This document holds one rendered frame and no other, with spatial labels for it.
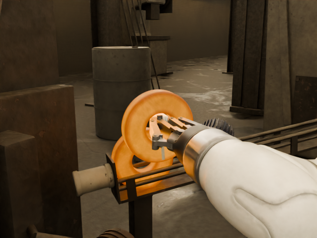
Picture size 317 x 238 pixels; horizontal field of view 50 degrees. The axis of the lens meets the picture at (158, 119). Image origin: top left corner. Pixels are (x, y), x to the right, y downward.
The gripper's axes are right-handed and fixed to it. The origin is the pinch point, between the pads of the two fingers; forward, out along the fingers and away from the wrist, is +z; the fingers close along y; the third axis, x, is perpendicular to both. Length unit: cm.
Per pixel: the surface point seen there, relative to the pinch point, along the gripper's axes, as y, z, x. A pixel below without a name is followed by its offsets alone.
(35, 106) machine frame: -23.8, 21.3, -0.5
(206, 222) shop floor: 61, 77, -87
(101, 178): -11.0, 7.6, -15.5
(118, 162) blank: -6.7, 8.5, -12.6
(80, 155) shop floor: 13, 210, -93
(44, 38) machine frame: -19.8, 31.4, 14.8
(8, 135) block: -29.8, 10.0, -3.6
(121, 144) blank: -5.8, 8.8, -8.3
